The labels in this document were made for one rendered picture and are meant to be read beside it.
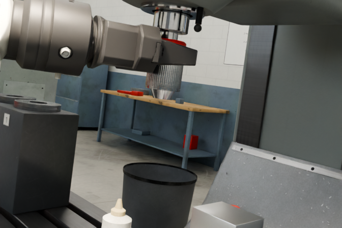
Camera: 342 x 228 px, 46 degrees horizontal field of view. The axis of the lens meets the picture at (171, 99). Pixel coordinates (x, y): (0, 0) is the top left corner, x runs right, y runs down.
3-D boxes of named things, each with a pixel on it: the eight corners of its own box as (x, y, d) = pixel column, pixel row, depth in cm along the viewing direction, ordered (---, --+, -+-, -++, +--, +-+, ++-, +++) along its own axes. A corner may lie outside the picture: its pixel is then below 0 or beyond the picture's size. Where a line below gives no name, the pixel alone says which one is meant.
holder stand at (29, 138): (11, 215, 73) (24, 105, 71) (-36, 182, 87) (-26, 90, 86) (68, 205, 81) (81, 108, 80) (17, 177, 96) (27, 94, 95)
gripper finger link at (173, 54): (192, 70, 52) (147, 63, 50) (196, 46, 52) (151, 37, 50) (198, 70, 51) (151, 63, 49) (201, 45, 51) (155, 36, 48)
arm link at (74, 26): (167, 9, 46) (59, -13, 41) (154, 93, 47) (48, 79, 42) (134, 19, 58) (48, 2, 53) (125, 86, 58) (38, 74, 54)
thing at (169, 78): (169, 89, 57) (174, 50, 56) (186, 92, 53) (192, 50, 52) (139, 85, 54) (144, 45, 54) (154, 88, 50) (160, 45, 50)
